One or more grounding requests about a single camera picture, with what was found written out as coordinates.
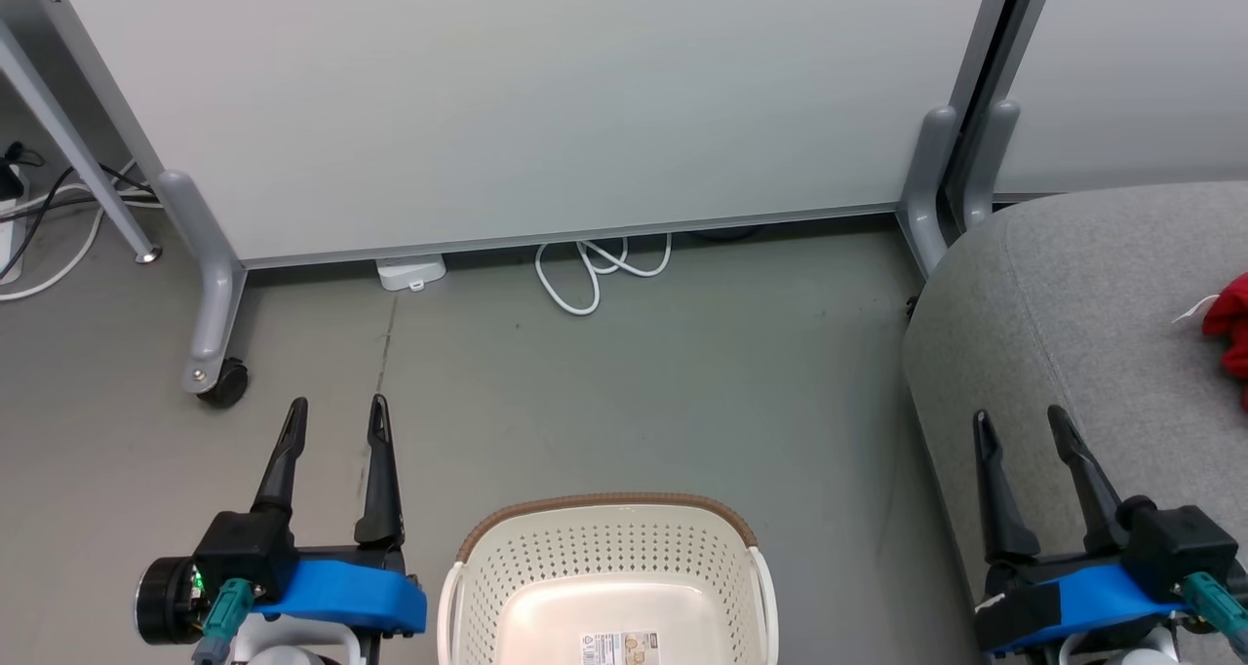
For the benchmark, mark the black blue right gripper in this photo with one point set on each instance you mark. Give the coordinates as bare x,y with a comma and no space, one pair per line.
1102,597

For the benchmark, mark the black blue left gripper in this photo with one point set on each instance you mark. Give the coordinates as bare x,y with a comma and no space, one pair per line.
331,592

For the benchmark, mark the red fleece clothing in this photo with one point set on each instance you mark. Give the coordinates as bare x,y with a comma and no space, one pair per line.
1230,324

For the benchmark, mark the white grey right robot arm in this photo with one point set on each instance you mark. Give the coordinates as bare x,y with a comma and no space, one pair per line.
1131,657

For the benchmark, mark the cream perforated laundry basket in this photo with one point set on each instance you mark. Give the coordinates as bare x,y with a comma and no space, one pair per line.
604,587

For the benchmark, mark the paper basket label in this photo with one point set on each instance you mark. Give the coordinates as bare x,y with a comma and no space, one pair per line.
620,648

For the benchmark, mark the grey fabric sofa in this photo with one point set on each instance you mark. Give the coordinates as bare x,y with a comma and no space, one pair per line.
1072,353

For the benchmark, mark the white power adapter box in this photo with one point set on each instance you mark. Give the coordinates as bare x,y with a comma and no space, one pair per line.
410,272

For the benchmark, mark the grey partition foot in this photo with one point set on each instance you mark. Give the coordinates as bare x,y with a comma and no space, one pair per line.
924,187
987,158
210,285

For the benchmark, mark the white power strip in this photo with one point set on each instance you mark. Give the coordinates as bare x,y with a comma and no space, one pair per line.
8,231

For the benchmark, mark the white partition panel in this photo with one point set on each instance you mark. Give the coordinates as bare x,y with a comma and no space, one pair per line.
1131,70
536,109

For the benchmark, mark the black cylindrical wrist camera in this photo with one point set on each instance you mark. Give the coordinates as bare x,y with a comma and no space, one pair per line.
161,602

